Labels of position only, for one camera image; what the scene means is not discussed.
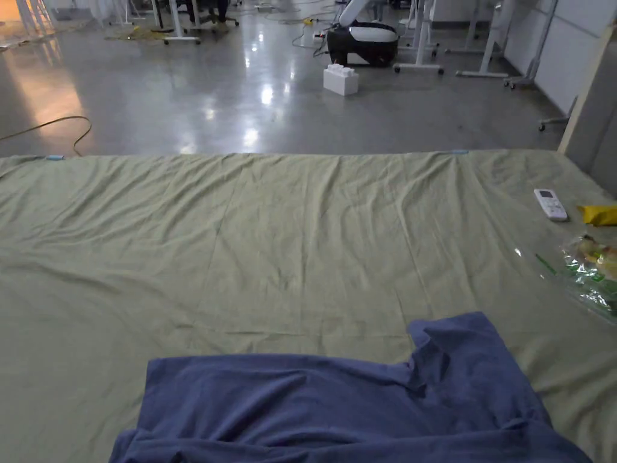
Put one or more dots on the clear plastic snack bag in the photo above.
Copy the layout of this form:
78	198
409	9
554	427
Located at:
594	270

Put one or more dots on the white block-shaped box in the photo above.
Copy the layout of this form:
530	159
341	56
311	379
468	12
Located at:
341	79

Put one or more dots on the pale blue tape piece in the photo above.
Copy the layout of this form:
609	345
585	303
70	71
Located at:
55	157

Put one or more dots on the white desk on casters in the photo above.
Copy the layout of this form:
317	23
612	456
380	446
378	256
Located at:
487	43
176	21
422	43

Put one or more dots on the dark blue shirt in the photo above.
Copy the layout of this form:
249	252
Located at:
337	405

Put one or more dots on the white remote control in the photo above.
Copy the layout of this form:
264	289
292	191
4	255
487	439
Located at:
550	204

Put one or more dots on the black and white robot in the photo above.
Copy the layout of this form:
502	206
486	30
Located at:
364	38

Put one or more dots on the yellow bag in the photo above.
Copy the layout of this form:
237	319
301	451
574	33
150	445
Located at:
600	214

